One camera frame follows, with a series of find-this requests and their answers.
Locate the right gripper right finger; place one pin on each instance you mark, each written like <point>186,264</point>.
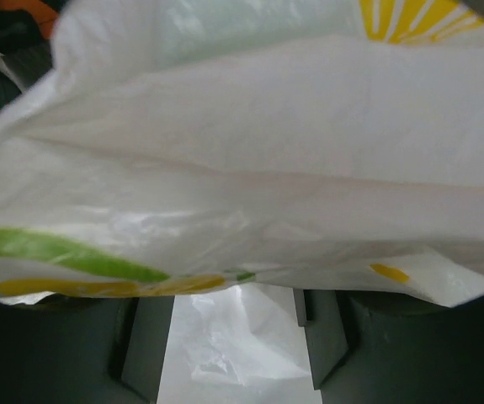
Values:
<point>372,347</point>

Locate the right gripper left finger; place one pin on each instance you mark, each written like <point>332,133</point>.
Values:
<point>78,350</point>

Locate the white plastic bag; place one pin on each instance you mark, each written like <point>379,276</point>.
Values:
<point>229,153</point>

